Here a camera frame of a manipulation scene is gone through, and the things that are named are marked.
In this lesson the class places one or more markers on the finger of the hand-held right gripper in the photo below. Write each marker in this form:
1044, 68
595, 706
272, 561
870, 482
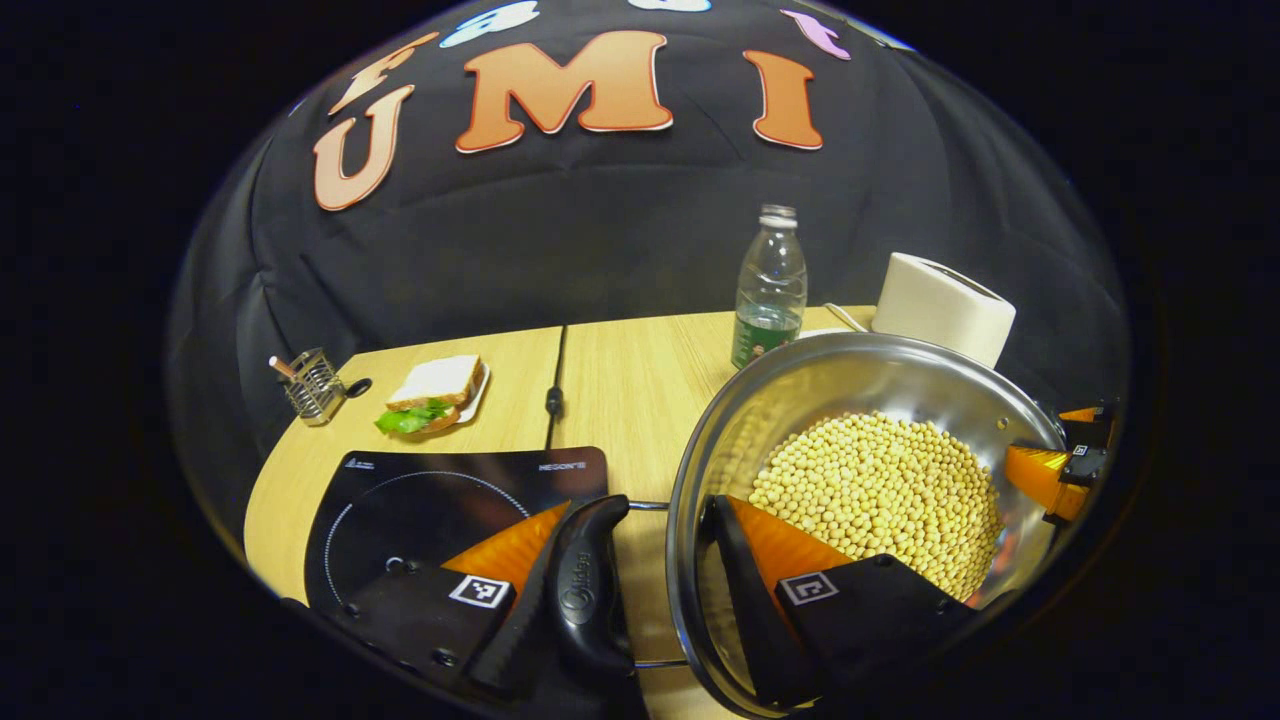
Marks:
1040, 475
1085, 415

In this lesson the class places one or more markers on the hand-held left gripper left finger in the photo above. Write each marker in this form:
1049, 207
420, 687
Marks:
525, 620

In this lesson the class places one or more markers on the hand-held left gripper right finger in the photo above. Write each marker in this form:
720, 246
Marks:
745, 620

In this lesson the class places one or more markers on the black induction cooktop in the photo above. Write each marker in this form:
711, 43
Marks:
420, 500

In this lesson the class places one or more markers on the pile of yellow soybeans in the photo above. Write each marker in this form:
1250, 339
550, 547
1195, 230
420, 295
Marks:
880, 490

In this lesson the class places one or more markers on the white toaster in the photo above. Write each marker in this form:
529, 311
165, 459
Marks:
940, 305

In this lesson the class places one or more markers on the small white plate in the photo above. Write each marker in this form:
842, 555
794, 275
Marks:
476, 400

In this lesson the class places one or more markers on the sandwich with lettuce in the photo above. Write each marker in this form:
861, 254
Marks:
435, 380

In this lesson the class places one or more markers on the clear plastic water bottle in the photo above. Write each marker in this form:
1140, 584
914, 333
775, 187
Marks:
770, 290

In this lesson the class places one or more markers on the thin stick in holder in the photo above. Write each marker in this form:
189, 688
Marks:
280, 366

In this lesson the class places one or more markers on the black backdrop cloth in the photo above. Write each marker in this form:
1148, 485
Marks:
600, 230

